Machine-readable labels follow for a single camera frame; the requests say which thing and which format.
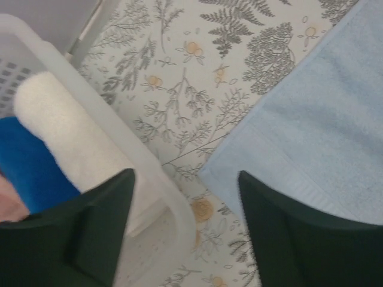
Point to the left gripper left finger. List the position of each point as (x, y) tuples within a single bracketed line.
[(76, 243)]

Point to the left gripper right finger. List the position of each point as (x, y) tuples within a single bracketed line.
[(297, 245)]

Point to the pink towel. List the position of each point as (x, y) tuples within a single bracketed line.
[(12, 207)]

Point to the light blue towel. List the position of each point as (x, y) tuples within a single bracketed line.
[(317, 135)]

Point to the white plastic basket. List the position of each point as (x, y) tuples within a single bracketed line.
[(151, 256)]

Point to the white rolled towel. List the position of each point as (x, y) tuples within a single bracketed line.
[(82, 150)]

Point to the blue rolled towel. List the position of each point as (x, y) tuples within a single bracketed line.
[(29, 166)]

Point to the floral table mat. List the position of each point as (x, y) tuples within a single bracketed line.
[(183, 74)]

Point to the aluminium rail frame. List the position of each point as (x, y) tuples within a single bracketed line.
[(89, 33)]

